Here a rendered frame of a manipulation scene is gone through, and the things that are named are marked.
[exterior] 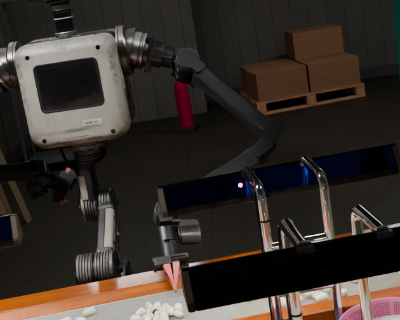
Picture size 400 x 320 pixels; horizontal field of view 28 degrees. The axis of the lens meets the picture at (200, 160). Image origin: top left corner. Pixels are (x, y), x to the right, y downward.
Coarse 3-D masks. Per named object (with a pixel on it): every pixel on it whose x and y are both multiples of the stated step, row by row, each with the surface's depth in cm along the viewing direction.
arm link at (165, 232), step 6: (162, 228) 232; (168, 228) 232; (174, 228) 234; (156, 234) 233; (162, 234) 231; (168, 234) 231; (174, 234) 232; (180, 234) 232; (162, 240) 230; (168, 240) 230; (180, 240) 233
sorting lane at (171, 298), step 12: (384, 276) 215; (396, 276) 214; (348, 288) 211; (372, 288) 209; (384, 288) 208; (132, 300) 225; (144, 300) 224; (156, 300) 223; (168, 300) 221; (180, 300) 220; (252, 300) 213; (264, 300) 212; (312, 300) 208; (60, 312) 224; (72, 312) 223; (96, 312) 221; (108, 312) 220; (120, 312) 219; (132, 312) 217; (192, 312) 212; (204, 312) 210; (216, 312) 209; (228, 312) 208; (240, 312) 207; (252, 312) 206; (264, 312) 205
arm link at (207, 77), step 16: (176, 64) 255; (192, 64) 254; (192, 80) 257; (208, 80) 255; (224, 96) 253; (240, 96) 254; (240, 112) 252; (256, 112) 252; (256, 128) 251; (272, 128) 249
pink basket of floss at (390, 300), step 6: (372, 300) 196; (378, 300) 196; (384, 300) 196; (390, 300) 196; (396, 300) 195; (354, 306) 194; (372, 306) 196; (384, 306) 196; (390, 306) 196; (348, 312) 192; (360, 312) 194; (378, 312) 196; (384, 312) 196; (390, 312) 196; (396, 312) 195; (342, 318) 190; (348, 318) 192; (354, 318) 193; (360, 318) 194
